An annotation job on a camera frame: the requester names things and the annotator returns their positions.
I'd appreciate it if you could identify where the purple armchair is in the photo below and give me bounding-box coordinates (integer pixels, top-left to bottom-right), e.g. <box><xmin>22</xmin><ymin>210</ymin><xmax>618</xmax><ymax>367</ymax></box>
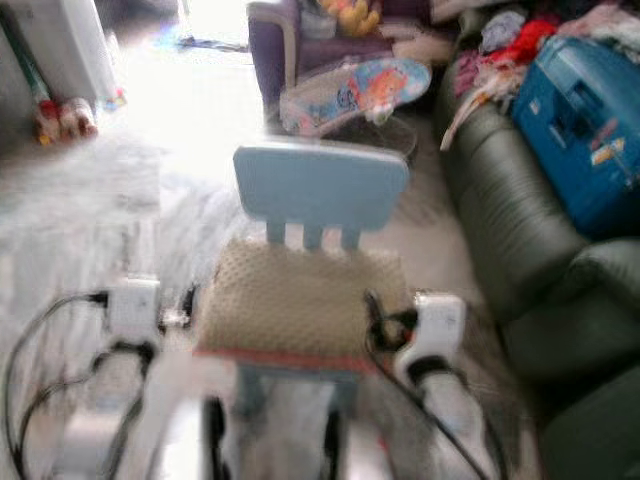
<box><xmin>248</xmin><ymin>0</ymin><xmax>461</xmax><ymax>106</ymax></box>

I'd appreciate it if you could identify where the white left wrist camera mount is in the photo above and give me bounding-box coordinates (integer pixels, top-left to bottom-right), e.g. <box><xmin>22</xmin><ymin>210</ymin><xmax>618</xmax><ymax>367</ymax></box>
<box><xmin>108</xmin><ymin>277</ymin><xmax>163</xmax><ymax>349</ymax></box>

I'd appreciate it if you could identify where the colourful baby bouncer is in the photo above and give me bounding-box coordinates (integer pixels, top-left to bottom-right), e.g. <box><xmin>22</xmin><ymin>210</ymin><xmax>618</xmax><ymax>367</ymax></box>
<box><xmin>278</xmin><ymin>57</ymin><xmax>433</xmax><ymax>139</ymax></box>

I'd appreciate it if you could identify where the grey garment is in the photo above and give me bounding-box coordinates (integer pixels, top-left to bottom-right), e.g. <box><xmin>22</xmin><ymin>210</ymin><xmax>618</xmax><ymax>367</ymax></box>
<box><xmin>480</xmin><ymin>10</ymin><xmax>526</xmax><ymax>53</ymax></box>

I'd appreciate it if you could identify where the red garment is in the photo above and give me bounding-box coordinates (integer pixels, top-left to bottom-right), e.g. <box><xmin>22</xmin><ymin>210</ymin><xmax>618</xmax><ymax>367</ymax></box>
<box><xmin>500</xmin><ymin>18</ymin><xmax>559</xmax><ymax>63</ymax></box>

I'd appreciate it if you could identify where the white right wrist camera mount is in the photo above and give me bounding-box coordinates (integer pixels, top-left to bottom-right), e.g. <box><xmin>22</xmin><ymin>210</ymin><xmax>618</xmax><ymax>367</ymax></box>
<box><xmin>395</xmin><ymin>292</ymin><xmax>466</xmax><ymax>376</ymax></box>

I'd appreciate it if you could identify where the light blue kids chair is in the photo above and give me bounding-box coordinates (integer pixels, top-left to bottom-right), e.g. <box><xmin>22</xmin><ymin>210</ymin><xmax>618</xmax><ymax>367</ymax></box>
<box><xmin>230</xmin><ymin>140</ymin><xmax>411</xmax><ymax>426</ymax></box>

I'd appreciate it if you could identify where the yellow plush toy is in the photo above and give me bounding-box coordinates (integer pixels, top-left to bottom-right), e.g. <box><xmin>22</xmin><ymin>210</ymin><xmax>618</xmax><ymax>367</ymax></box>
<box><xmin>320</xmin><ymin>0</ymin><xmax>381</xmax><ymax>36</ymax></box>

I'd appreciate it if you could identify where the dark green leather sofa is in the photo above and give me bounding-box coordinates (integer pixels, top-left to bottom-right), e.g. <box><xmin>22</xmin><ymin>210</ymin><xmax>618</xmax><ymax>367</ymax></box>
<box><xmin>435</xmin><ymin>65</ymin><xmax>640</xmax><ymax>480</ymax></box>

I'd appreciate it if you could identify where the white standing appliance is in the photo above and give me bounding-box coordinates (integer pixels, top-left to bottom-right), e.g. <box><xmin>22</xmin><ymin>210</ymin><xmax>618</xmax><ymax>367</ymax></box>
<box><xmin>5</xmin><ymin>0</ymin><xmax>116</xmax><ymax>106</ymax></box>

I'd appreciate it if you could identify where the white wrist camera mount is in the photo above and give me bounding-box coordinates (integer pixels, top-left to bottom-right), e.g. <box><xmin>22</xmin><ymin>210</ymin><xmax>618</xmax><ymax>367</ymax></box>
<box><xmin>395</xmin><ymin>292</ymin><xmax>466</xmax><ymax>376</ymax></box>
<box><xmin>108</xmin><ymin>277</ymin><xmax>163</xmax><ymax>349</ymax></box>

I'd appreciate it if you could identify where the white cloth strap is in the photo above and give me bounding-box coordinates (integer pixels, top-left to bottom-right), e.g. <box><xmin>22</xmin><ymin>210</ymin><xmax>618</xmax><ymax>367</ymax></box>
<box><xmin>440</xmin><ymin>65</ymin><xmax>526</xmax><ymax>151</ymax></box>

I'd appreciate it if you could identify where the beige dotted pillow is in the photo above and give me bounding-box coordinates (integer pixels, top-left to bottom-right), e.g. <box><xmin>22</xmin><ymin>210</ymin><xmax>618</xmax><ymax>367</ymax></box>
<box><xmin>193</xmin><ymin>238</ymin><xmax>411</xmax><ymax>373</ymax></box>

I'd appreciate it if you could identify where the blue plastic box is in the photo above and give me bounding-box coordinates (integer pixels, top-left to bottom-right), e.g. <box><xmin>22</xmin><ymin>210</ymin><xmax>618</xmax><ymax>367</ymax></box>
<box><xmin>510</xmin><ymin>35</ymin><xmax>640</xmax><ymax>239</ymax></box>

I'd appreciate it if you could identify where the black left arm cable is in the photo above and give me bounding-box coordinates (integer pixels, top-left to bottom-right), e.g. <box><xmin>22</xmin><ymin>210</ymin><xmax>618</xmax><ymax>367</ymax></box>
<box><xmin>5</xmin><ymin>290</ymin><xmax>109</xmax><ymax>476</ymax></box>

